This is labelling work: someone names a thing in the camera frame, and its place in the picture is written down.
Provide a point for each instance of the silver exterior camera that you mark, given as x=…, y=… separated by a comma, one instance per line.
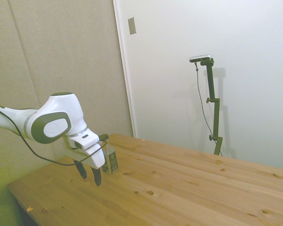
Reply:
x=200, y=58

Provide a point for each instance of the white door frame strip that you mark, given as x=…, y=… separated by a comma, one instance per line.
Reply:
x=125, y=68

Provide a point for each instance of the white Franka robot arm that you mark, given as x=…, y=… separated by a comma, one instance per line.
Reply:
x=54, y=113

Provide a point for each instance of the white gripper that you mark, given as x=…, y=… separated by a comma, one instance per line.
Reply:
x=94, y=159

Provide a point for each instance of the camera on black stand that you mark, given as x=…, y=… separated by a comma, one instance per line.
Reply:
x=201, y=101

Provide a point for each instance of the clear bottle with dark label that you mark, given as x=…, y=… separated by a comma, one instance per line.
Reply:
x=110, y=160

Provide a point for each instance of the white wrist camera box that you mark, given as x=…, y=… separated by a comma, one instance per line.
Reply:
x=83, y=141

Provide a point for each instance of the dark green camera stand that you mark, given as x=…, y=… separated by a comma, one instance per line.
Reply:
x=214, y=106

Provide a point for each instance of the grey wall switch plate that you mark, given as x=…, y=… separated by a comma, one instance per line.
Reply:
x=132, y=25

